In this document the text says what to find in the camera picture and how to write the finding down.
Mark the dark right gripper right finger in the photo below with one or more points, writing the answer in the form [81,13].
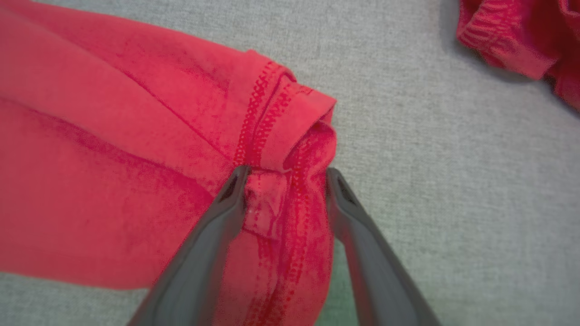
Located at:
[385,290]

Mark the red shorts with white stripe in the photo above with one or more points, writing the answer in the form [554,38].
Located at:
[512,40]

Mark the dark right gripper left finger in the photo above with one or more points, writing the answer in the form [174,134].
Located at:
[190,290]

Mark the red and white jersey shirt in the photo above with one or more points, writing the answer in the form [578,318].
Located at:
[113,158]

